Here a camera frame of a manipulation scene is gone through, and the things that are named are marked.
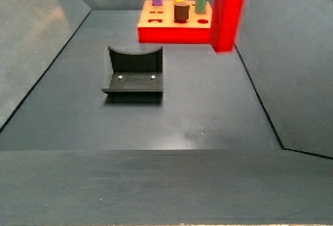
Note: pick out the black curved holder stand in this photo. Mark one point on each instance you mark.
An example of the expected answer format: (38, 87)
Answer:
(137, 80)

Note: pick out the red foam peg board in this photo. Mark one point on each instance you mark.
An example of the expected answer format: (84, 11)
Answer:
(157, 27)

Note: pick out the brown pentagon peg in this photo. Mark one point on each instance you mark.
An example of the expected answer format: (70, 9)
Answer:
(181, 11)

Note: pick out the red arch block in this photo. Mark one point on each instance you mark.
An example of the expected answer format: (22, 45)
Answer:
(226, 15)

